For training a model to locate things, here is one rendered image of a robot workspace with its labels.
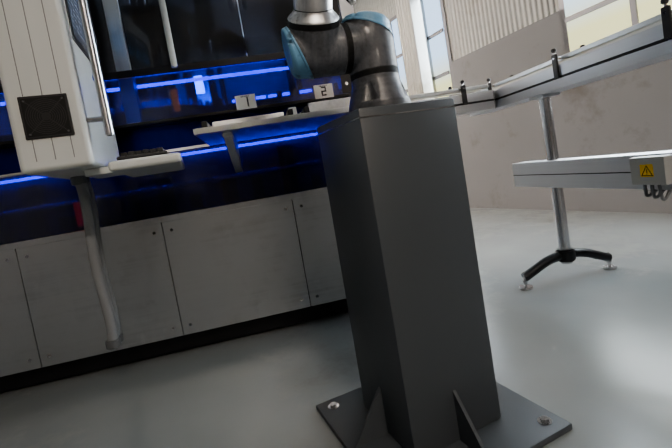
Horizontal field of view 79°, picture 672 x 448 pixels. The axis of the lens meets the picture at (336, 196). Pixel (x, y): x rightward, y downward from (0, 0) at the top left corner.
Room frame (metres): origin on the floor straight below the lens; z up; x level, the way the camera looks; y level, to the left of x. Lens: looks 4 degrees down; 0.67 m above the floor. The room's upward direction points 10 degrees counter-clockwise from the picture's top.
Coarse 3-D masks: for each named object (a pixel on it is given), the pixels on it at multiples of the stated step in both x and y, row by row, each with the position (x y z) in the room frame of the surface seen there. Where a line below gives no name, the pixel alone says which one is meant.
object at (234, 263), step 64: (320, 192) 1.80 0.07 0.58; (0, 256) 1.58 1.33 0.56; (64, 256) 1.62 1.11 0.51; (128, 256) 1.66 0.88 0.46; (192, 256) 1.70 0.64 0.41; (256, 256) 1.74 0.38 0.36; (320, 256) 1.79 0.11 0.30; (0, 320) 1.57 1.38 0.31; (64, 320) 1.61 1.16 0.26; (128, 320) 1.65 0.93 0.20; (192, 320) 1.69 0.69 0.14
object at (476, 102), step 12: (420, 96) 2.03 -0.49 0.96; (432, 96) 2.11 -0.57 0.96; (456, 96) 2.03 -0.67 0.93; (468, 96) 2.04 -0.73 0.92; (480, 96) 2.06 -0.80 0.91; (492, 96) 2.07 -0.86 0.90; (456, 108) 2.03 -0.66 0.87; (468, 108) 2.04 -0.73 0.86; (480, 108) 2.05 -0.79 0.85; (492, 108) 2.07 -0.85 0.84
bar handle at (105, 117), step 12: (84, 0) 1.19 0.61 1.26; (84, 12) 1.18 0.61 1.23; (84, 24) 1.18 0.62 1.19; (96, 48) 1.19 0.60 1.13; (96, 60) 1.18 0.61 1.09; (96, 72) 1.18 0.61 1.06; (96, 84) 1.18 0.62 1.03; (108, 108) 1.19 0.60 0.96; (96, 120) 1.18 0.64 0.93; (108, 120) 1.18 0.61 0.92; (108, 132) 1.18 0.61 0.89
